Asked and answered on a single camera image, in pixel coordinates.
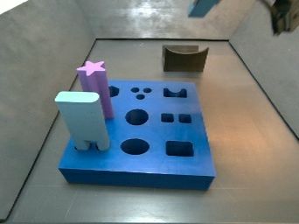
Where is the purple star peg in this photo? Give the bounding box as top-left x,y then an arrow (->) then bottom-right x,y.
75,61 -> 114,119

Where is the black curved fixture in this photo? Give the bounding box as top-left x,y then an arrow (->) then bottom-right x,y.
162,45 -> 209,72

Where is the dark blue shape board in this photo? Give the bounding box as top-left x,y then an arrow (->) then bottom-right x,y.
58,80 -> 216,190

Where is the light blue arch peg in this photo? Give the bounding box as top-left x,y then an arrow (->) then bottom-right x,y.
54,91 -> 109,151

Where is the light blue rectangular block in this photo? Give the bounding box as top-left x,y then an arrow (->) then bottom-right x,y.
188,0 -> 220,18

